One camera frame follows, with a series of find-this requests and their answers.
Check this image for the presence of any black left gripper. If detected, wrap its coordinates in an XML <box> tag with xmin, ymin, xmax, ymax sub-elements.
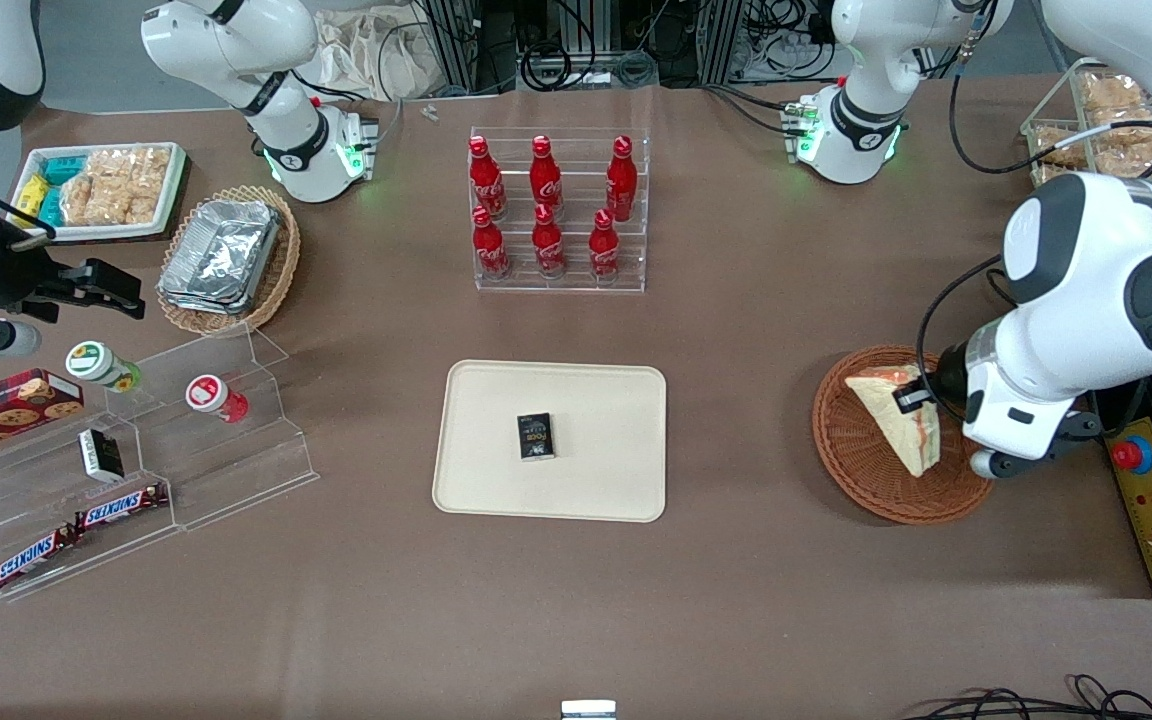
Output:
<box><xmin>893</xmin><ymin>340</ymin><xmax>974</xmax><ymax>427</ymax></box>

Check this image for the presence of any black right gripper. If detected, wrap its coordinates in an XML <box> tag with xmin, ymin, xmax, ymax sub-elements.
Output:
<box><xmin>0</xmin><ymin>238</ymin><xmax>148</xmax><ymax>324</ymax></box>

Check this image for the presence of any triangle sandwich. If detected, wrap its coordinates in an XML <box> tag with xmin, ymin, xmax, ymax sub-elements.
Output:
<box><xmin>844</xmin><ymin>365</ymin><xmax>941</xmax><ymax>479</ymax></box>

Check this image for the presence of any brown wicker basket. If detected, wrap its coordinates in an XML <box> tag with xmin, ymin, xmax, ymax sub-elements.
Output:
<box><xmin>812</xmin><ymin>345</ymin><xmax>999</xmax><ymax>526</ymax></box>

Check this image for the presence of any white rectangular snack tray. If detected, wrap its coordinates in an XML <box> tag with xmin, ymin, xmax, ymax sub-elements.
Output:
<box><xmin>11</xmin><ymin>142</ymin><xmax>187</xmax><ymax>241</ymax></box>

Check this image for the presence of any aluminium foil tray stack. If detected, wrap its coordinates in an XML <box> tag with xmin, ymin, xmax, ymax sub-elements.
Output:
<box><xmin>158</xmin><ymin>198</ymin><xmax>283</xmax><ymax>317</ymax></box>

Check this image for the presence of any light tan wicker basket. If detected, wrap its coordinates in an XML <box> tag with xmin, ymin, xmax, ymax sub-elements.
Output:
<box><xmin>156</xmin><ymin>185</ymin><xmax>302</xmax><ymax>336</ymax></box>

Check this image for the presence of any cream plastic tray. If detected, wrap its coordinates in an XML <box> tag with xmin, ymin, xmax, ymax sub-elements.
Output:
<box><xmin>432</xmin><ymin>359</ymin><xmax>668</xmax><ymax>523</ymax></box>

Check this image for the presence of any green sunflower lid cup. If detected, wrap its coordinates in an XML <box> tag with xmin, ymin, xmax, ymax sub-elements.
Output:
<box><xmin>65</xmin><ymin>340</ymin><xmax>143</xmax><ymax>393</ymax></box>

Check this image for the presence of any clear rice cracker bag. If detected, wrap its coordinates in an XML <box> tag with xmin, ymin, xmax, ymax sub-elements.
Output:
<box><xmin>60</xmin><ymin>170</ymin><xmax>122</xmax><ymax>227</ymax></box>
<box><xmin>86</xmin><ymin>147</ymin><xmax>173</xmax><ymax>226</ymax></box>

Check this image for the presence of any red strawberry lid cup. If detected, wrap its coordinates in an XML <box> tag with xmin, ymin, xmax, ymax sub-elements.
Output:
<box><xmin>185</xmin><ymin>374</ymin><xmax>249</xmax><ymax>424</ymax></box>

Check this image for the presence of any red tartan cookie box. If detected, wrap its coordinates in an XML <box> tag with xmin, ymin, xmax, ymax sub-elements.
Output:
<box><xmin>0</xmin><ymin>368</ymin><xmax>85</xmax><ymax>464</ymax></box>

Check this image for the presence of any black box with white side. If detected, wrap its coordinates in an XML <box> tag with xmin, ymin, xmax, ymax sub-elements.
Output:
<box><xmin>78</xmin><ymin>428</ymin><xmax>125</xmax><ymax>484</ymax></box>

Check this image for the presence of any brown Snickers bar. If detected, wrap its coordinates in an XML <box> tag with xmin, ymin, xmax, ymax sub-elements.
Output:
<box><xmin>74</xmin><ymin>483</ymin><xmax>169</xmax><ymax>532</ymax></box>
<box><xmin>0</xmin><ymin>525</ymin><xmax>82</xmax><ymax>592</ymax></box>

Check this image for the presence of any red cola bottle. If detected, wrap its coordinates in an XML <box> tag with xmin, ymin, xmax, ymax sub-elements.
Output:
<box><xmin>589</xmin><ymin>208</ymin><xmax>621</xmax><ymax>283</ymax></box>
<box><xmin>468</xmin><ymin>136</ymin><xmax>507</xmax><ymax>221</ymax></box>
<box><xmin>530</xmin><ymin>135</ymin><xmax>564</xmax><ymax>217</ymax></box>
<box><xmin>532</xmin><ymin>204</ymin><xmax>567</xmax><ymax>279</ymax></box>
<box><xmin>606</xmin><ymin>135</ymin><xmax>638</xmax><ymax>223</ymax></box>
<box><xmin>472</xmin><ymin>206</ymin><xmax>511</xmax><ymax>281</ymax></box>

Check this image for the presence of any beige cloth bag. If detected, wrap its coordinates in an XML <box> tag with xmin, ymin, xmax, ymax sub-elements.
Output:
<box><xmin>321</xmin><ymin>8</ymin><xmax>447</xmax><ymax>101</ymax></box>

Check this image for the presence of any clear acrylic bottle rack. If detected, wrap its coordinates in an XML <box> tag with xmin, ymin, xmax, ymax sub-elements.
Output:
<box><xmin>469</xmin><ymin>126</ymin><xmax>649</xmax><ymax>294</ymax></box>

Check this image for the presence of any small black card box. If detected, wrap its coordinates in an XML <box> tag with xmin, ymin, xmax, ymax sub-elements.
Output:
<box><xmin>516</xmin><ymin>412</ymin><xmax>557</xmax><ymax>462</ymax></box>

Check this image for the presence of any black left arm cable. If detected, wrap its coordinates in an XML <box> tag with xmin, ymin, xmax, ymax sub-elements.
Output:
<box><xmin>914</xmin><ymin>40</ymin><xmax>1152</xmax><ymax>421</ymax></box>

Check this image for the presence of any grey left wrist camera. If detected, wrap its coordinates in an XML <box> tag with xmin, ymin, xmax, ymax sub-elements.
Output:
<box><xmin>969</xmin><ymin>412</ymin><xmax>1105</xmax><ymax>482</ymax></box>

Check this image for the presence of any white wire basket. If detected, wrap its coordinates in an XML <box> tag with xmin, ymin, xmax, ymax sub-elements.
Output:
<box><xmin>1021</xmin><ymin>58</ymin><xmax>1152</xmax><ymax>193</ymax></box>

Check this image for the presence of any black floor cable bundle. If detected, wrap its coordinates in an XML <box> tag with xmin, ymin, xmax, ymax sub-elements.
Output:
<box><xmin>901</xmin><ymin>675</ymin><xmax>1152</xmax><ymax>720</ymax></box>

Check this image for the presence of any black base cable bundle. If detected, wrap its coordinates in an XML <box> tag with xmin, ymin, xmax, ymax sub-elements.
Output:
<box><xmin>704</xmin><ymin>84</ymin><xmax>805</xmax><ymax>137</ymax></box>

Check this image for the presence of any aluminium profile frame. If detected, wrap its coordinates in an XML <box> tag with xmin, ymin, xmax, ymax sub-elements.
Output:
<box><xmin>426</xmin><ymin>0</ymin><xmax>519</xmax><ymax>97</ymax></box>
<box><xmin>698</xmin><ymin>0</ymin><xmax>749</xmax><ymax>87</ymax></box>

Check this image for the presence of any black coiled cable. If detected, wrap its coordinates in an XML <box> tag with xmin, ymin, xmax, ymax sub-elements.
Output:
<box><xmin>519</xmin><ymin>38</ymin><xmax>587</xmax><ymax>93</ymax></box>

